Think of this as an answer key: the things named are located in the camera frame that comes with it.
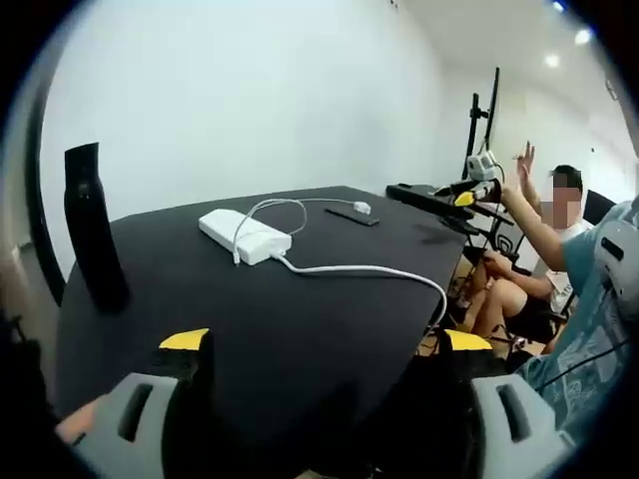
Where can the black wall frame post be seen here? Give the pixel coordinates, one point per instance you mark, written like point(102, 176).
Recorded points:
point(35, 199)

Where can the ceiling light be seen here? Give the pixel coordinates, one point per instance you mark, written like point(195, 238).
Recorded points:
point(559, 5)
point(551, 60)
point(582, 36)

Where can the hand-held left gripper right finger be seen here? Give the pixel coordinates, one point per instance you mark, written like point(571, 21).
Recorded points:
point(514, 429)

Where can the white chest device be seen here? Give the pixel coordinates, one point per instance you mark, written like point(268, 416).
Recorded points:
point(611, 269)

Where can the black tripod stand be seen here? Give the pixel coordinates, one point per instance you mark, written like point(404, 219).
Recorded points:
point(495, 100)

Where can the black phone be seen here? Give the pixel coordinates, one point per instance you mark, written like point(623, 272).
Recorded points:
point(354, 218)

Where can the white power strip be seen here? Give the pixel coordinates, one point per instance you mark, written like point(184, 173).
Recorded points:
point(224, 227)

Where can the white charger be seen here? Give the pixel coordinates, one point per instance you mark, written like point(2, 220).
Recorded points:
point(362, 206)

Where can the person's right hand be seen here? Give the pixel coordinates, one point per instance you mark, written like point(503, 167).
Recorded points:
point(524, 174)

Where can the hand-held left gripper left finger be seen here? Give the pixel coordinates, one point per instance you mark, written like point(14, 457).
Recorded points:
point(145, 429)

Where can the black side table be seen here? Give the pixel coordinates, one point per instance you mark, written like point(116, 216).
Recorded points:
point(419, 197)

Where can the person's left hand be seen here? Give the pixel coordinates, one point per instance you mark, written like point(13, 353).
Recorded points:
point(80, 421)

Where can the black chair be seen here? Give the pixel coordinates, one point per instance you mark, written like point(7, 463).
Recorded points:
point(599, 207)

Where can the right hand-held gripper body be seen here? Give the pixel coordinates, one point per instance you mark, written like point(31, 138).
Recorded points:
point(481, 167)

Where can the black tall bottle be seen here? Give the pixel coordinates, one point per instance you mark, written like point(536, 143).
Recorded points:
point(95, 239)

